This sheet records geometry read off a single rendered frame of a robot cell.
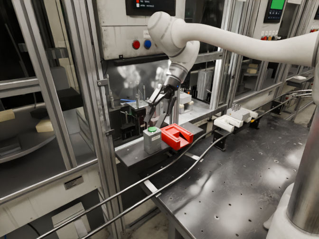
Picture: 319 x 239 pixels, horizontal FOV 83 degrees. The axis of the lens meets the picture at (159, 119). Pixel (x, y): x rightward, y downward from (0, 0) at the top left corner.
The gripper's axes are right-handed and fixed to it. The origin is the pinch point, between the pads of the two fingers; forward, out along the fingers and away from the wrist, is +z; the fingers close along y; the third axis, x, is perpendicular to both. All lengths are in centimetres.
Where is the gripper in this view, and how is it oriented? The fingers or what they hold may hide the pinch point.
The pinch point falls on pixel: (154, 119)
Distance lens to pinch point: 81.6
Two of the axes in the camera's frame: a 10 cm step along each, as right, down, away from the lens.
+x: 7.1, 2.9, -6.4
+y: -5.6, -3.2, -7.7
